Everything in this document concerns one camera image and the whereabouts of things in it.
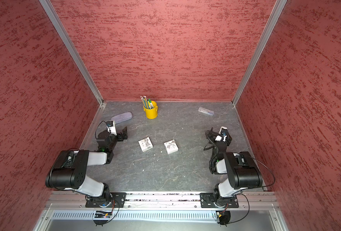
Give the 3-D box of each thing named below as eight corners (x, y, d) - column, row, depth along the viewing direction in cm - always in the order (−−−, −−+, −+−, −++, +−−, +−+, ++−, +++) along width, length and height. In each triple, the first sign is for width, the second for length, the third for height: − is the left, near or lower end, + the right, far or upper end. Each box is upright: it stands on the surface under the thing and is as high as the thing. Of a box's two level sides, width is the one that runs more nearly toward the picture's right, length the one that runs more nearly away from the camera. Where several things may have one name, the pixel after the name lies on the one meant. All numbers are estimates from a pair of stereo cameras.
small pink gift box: (142, 152, 94) (141, 150, 90) (138, 143, 98) (137, 140, 95) (153, 147, 96) (153, 144, 93) (149, 138, 100) (148, 135, 97)
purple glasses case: (113, 125, 108) (112, 122, 105) (112, 119, 111) (110, 117, 108) (133, 118, 112) (132, 115, 109) (132, 113, 115) (131, 110, 113)
